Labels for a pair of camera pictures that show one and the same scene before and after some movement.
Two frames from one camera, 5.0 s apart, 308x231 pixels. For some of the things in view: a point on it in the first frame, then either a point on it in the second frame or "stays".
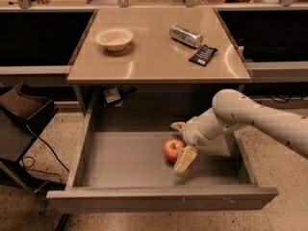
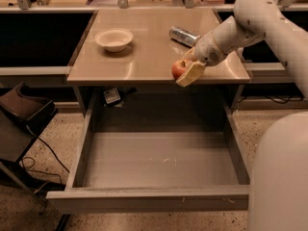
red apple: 171,148 → 178,67
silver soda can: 187,37 stays
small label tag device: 112,95 stays
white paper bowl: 114,38 stays
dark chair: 23,118 stays
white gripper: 192,133 → 208,50
